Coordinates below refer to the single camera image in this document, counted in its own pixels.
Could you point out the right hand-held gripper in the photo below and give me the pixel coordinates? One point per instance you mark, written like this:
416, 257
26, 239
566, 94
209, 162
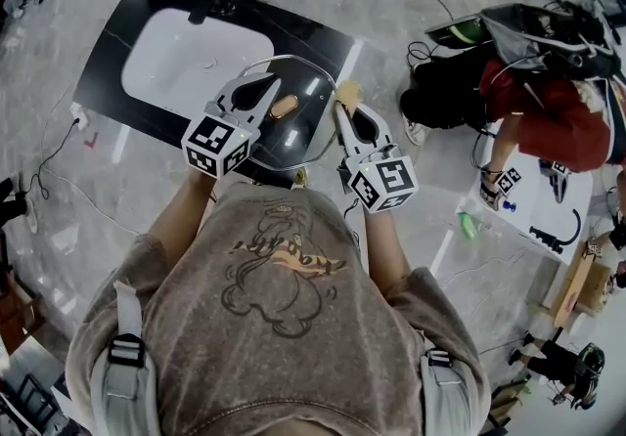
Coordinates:
391, 180

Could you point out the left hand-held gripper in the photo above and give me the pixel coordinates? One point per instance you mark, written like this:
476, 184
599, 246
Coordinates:
212, 143

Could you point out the yellow sponge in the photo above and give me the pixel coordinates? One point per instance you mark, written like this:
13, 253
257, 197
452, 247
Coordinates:
349, 94

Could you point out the clear glass plate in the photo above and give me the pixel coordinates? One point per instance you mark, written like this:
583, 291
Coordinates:
308, 82

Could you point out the person's left forearm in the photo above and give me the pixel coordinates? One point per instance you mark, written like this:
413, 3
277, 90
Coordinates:
178, 214

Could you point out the person's right forearm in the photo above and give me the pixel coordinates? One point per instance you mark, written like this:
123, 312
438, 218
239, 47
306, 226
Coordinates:
384, 253

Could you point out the person's tan shoe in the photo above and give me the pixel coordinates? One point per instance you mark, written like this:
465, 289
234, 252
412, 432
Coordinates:
300, 177

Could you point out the white sink basin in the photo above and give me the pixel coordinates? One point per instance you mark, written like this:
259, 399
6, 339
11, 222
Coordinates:
181, 57

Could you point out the green bottle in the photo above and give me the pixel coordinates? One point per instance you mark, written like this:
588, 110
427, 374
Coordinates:
468, 226

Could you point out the dark sink cabinet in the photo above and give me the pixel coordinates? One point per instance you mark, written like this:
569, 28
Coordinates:
112, 48

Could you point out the white bottle blue cap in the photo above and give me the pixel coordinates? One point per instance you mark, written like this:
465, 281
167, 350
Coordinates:
510, 206

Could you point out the white power strip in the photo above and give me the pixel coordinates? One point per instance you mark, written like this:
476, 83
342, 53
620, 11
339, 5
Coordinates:
80, 115

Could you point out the white sink cabinet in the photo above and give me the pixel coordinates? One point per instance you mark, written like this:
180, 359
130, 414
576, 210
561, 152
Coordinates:
528, 209

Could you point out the black curved faucet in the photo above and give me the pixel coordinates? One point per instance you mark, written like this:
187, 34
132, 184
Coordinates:
548, 238

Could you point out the person's brown printed t-shirt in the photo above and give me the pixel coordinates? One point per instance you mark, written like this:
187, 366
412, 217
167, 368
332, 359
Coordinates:
274, 351

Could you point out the round wooden board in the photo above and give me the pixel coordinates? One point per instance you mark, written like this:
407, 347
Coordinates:
577, 287

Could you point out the cardboard box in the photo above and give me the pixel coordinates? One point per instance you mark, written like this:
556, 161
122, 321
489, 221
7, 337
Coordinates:
599, 287

